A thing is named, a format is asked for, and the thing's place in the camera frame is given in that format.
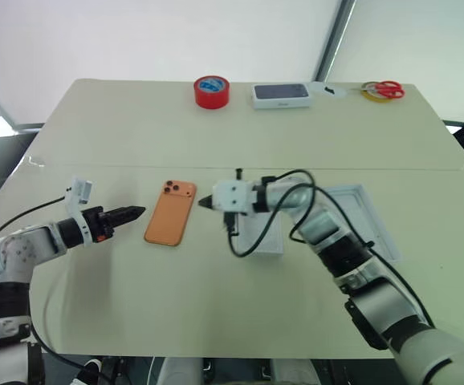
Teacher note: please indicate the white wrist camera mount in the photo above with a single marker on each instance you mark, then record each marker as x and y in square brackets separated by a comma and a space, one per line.
[232, 196]
[80, 191]

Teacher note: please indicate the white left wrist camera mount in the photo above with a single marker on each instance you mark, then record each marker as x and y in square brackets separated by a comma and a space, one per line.
[80, 191]

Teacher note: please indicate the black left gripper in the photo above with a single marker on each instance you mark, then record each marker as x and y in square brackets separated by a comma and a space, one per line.
[97, 224]

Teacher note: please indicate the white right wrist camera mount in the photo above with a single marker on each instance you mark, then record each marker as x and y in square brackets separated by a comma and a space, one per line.
[232, 196]

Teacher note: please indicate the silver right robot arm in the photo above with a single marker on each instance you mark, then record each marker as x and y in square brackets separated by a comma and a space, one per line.
[376, 288]

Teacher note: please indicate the white phone box base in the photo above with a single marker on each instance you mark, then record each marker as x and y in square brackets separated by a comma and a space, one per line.
[262, 236]

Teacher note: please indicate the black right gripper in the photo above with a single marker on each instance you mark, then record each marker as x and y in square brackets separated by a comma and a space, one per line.
[232, 222]

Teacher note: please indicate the red tape roll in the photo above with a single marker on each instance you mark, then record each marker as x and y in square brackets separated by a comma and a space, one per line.
[212, 93]

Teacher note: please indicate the grey metal pole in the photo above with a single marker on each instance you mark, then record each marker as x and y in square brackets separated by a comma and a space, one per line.
[334, 40]

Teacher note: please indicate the sealed white phone box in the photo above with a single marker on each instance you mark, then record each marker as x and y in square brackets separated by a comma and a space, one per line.
[281, 95]

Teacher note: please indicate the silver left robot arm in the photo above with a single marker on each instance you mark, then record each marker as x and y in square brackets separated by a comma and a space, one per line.
[15, 250]

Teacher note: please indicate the small black post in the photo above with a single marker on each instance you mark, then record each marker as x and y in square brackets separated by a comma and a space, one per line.
[238, 174]

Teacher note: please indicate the white phone box lid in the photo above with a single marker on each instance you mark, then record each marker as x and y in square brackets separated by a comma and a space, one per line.
[370, 224]

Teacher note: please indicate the orange smartphone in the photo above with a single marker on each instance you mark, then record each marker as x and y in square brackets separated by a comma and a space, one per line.
[171, 213]

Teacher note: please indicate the white robot leg shell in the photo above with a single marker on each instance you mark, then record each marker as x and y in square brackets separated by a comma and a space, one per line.
[294, 371]
[180, 371]

